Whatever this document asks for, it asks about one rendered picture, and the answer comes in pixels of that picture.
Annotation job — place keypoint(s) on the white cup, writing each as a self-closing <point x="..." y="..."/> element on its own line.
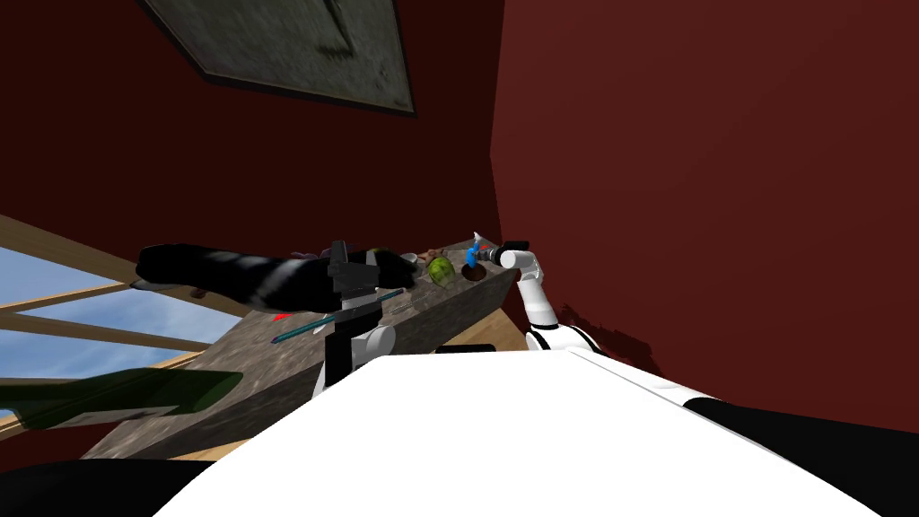
<point x="408" y="257"/>

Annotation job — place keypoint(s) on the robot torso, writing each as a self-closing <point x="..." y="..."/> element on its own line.
<point x="517" y="438"/>

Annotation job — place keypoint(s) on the dark green flat object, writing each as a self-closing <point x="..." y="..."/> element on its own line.
<point x="122" y="395"/>

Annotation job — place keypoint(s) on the grey picture dark frame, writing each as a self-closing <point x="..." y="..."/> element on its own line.
<point x="301" y="43"/>

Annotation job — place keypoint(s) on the small red object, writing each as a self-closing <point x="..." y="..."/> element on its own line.
<point x="282" y="317"/>

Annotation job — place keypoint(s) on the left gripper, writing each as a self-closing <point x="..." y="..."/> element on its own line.
<point x="355" y="278"/>

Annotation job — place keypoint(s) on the dark brown bowl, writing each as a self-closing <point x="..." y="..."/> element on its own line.
<point x="473" y="273"/>

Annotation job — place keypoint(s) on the teal pencil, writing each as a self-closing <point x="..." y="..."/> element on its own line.
<point x="309" y="328"/>

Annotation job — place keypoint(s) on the grey stone table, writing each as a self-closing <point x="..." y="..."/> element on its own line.
<point x="287" y="359"/>

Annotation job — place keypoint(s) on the wooden frame window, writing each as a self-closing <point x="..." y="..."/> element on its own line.
<point x="79" y="332"/>

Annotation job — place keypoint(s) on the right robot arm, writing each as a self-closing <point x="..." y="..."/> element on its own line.
<point x="537" y="296"/>

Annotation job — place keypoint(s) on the green round fruit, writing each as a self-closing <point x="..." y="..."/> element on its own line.
<point x="441" y="272"/>

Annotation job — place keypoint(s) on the black glossy elongated object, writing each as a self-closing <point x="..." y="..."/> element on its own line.
<point x="244" y="276"/>

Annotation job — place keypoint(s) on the blue spray bottle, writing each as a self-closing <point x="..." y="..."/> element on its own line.
<point x="473" y="255"/>

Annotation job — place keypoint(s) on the brown lumpy object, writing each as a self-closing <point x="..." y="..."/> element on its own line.
<point x="433" y="254"/>

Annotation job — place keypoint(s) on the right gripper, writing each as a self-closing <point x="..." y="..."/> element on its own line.
<point x="492" y="254"/>

